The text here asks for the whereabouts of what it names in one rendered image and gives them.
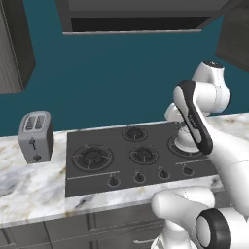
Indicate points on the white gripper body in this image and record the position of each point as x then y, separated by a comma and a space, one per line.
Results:
173, 113

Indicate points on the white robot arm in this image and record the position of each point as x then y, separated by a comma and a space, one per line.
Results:
233, 162

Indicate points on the white kettle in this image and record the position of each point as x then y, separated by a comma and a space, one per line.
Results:
185, 144

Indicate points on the black hob knob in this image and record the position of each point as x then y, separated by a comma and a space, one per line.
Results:
113, 181
187, 169
163, 174
139, 177

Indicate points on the dark grey hob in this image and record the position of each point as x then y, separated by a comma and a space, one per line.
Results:
97, 184

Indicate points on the dark grey range hood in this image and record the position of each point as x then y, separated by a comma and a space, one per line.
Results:
129, 13

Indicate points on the grey drawer front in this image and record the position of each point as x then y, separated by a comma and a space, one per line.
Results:
66, 227
126, 215
129, 238

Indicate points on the grey toaster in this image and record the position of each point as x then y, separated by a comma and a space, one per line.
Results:
35, 139

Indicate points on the dark grey wall cupboard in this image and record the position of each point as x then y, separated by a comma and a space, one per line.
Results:
235, 39
14, 45

